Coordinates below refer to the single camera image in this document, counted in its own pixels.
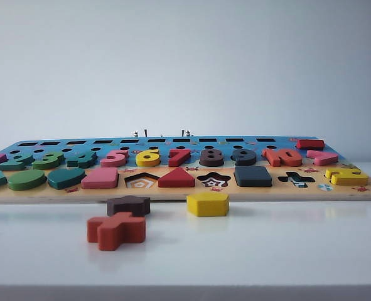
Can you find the yellow math sign piece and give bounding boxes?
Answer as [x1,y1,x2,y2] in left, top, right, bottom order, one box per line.
[325,167,370,186]

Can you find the teal teardrop block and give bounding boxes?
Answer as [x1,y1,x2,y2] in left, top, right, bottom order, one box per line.
[47,168,87,191]

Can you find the orange cross block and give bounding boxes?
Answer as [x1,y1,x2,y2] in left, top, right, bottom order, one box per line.
[86,211,147,251]

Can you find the orange number ten piece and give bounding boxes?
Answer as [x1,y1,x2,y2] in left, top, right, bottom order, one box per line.
[262,147,303,167]

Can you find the green oval block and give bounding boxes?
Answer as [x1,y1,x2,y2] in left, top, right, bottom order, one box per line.
[8,169,47,191]

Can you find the teal number four piece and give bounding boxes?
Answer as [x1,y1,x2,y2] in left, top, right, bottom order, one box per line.
[66,150,98,169]

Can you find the pink number five piece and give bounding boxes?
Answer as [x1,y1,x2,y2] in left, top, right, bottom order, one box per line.
[100,148,130,167]

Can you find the brown number eight piece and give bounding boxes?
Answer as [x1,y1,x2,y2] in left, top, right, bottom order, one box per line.
[199,148,225,167]

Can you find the brown star block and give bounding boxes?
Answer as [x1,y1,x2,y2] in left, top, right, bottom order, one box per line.
[105,195,151,217]

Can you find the red minus sign piece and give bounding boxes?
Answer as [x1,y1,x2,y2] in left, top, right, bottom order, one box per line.
[296,139,325,150]

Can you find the dark blue rectangular block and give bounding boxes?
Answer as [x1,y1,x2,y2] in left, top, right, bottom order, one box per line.
[234,165,273,187]

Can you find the yellow number six piece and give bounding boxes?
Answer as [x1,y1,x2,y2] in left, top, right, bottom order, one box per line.
[135,148,161,167]

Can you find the pink rectangle block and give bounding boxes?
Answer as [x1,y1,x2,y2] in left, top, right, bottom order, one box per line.
[81,167,119,189]

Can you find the red number seven piece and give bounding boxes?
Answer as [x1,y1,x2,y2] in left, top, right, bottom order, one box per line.
[168,148,192,167]

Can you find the green number three piece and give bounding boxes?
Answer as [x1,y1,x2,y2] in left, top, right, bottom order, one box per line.
[31,151,65,170]

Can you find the wooden number shape puzzle board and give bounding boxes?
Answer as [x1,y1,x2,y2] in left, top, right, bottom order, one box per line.
[0,135,371,204]

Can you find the pink greater-than sign piece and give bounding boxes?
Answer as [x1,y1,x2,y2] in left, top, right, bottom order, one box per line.
[306,150,338,166]

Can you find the yellow pentagon block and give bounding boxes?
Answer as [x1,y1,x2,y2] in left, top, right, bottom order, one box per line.
[186,192,230,217]

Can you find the green number two piece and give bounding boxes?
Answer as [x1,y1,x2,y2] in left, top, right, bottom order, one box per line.
[0,152,35,172]

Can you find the red triangle block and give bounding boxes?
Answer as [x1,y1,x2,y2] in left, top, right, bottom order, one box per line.
[157,166,195,188]

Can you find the dark blue number nine piece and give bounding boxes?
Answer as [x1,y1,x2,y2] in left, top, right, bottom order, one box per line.
[230,148,257,167]

